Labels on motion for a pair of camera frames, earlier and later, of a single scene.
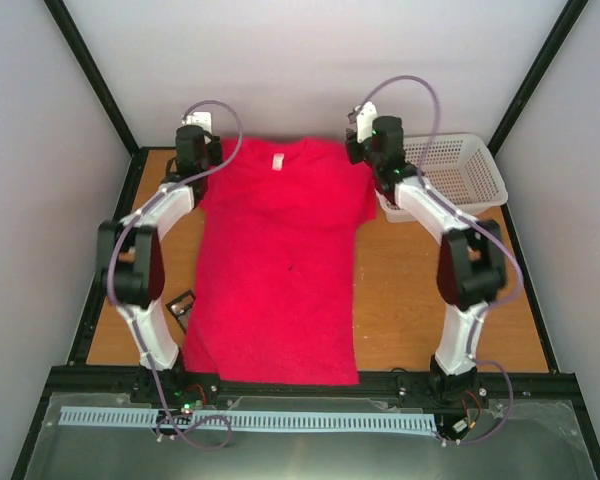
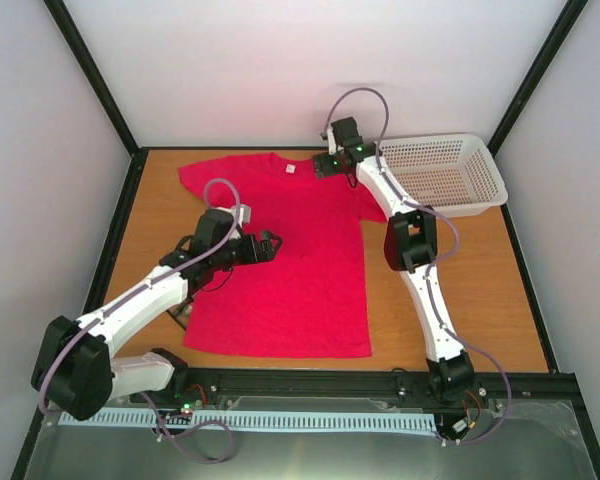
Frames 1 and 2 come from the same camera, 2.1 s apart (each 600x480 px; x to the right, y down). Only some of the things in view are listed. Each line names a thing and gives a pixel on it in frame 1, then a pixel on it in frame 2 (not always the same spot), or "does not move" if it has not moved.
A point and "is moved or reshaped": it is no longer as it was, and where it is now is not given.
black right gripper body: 353,156 -> 327,169
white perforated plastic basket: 459,173 does not move
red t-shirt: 273,297 is moved or reshaped
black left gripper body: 215,157 -> 246,256
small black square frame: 180,306 does not move
